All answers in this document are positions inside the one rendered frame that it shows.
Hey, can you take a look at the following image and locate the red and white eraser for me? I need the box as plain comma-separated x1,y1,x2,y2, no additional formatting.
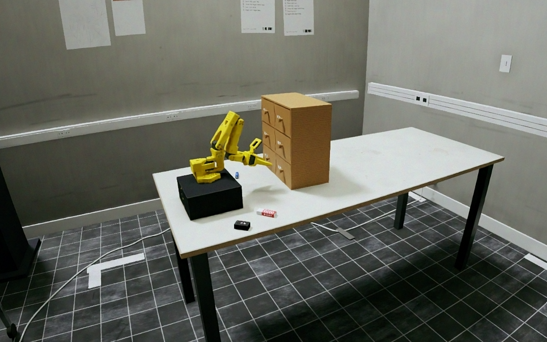
256,208,277,218

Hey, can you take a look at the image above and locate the brown wooden chest of drawers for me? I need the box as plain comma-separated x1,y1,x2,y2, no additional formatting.
261,93,332,190

